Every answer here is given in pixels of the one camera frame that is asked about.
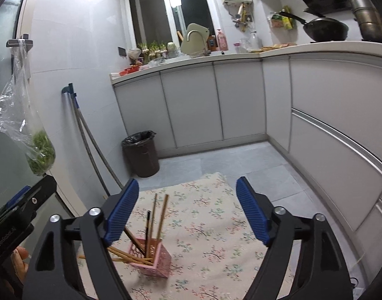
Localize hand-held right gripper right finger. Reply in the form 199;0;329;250
235;177;354;300

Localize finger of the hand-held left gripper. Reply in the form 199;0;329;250
6;175;57;223

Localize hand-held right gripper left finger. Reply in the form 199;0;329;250
22;178;140;300

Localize bunch of chopsticks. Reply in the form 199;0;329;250
78;194;158;266

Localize light wooden chopstick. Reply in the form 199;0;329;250
156;194;169;241

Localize brown wooden chopstick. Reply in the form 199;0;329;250
108;246;154;262

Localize pink plastic basket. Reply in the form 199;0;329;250
127;239;173;278

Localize person's left hand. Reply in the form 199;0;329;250
11;247;30;283

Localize floral printed cloth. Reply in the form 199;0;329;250
75;172;307;300

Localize plastic bag of greens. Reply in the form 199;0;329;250
0;39;57;176

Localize dark brown trash bin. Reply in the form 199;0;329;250
121;130;160;178

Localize white cabinet with drawers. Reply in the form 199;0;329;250
260;42;382;269

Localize white kitchen cabinet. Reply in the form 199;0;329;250
110;51;268;158

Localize frosted glass door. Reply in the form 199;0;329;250
0;0;69;226

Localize green sprouting vegetables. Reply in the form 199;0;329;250
138;40;179;60

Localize wooden board with food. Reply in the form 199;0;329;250
250;42;298;53

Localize clear plastic container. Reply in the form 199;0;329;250
241;31;262;52

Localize metal faucet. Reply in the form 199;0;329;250
186;30;210;57

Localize pink bottle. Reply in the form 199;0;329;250
216;29;228;51

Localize pale green cutting board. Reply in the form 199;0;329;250
181;22;212;57

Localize green yellow hanging packets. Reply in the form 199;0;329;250
270;6;295;31

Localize black wok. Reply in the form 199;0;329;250
278;11;349;43

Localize window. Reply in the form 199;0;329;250
122;0;216;49

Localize steel pot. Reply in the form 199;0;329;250
348;0;382;43

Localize grey mop handle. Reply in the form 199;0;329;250
78;109;124;190
71;95;112;196

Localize blue wall mop holder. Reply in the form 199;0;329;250
61;83;77;98

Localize grey wall hook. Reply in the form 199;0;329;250
6;34;33;49

